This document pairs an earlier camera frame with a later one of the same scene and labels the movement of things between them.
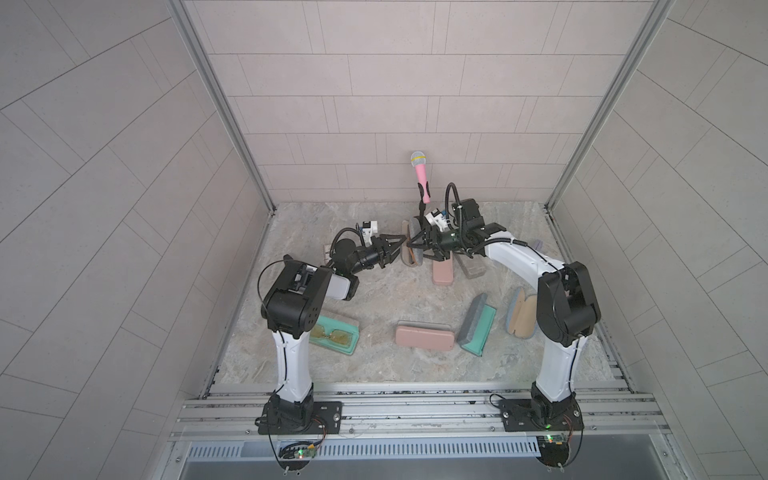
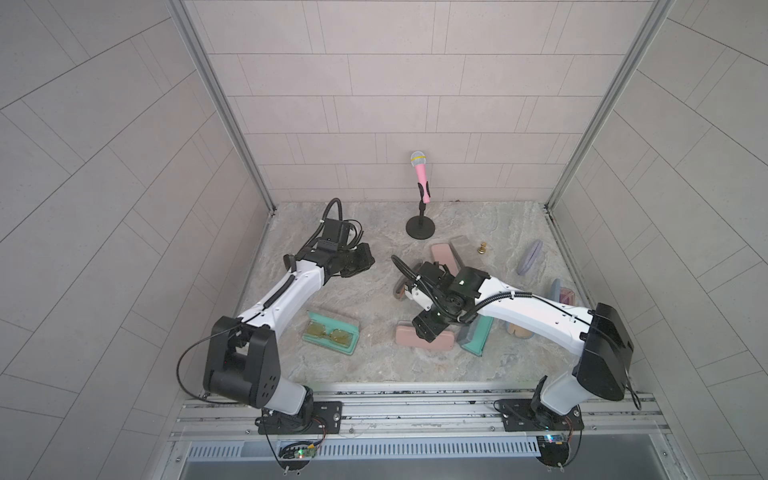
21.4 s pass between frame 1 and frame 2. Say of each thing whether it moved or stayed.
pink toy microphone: stayed
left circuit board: stayed
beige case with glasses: moved
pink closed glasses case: stayed
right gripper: moved
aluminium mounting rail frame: stayed
